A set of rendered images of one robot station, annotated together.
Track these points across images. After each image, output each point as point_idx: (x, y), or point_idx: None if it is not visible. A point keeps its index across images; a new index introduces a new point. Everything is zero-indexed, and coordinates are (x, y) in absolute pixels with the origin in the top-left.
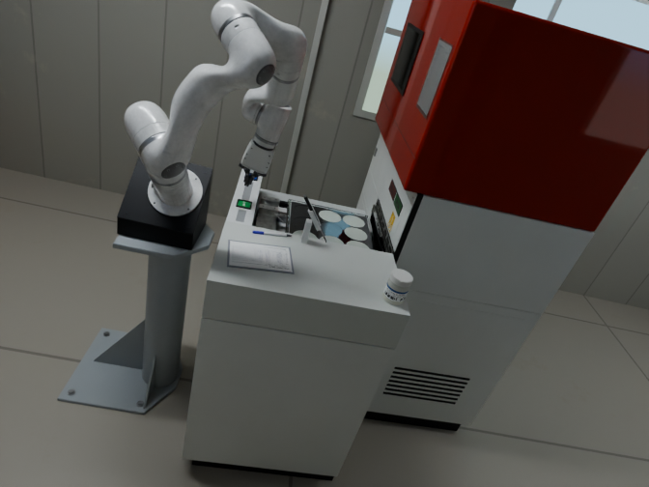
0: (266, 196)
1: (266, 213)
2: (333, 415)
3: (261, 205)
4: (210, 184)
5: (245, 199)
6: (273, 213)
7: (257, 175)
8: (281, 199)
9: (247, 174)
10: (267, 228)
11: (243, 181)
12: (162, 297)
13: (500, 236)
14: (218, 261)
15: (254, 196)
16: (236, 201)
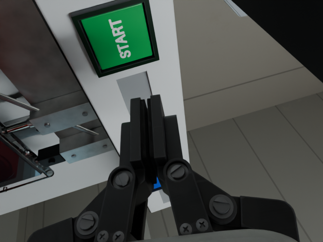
0: (103, 151)
1: (65, 98)
2: None
3: (91, 113)
4: (308, 42)
5: (132, 84)
6: (41, 109)
7: (99, 209)
8: (93, 169)
9: (176, 173)
10: (0, 19)
11: (175, 117)
12: None
13: None
14: None
15: (113, 116)
16: (160, 42)
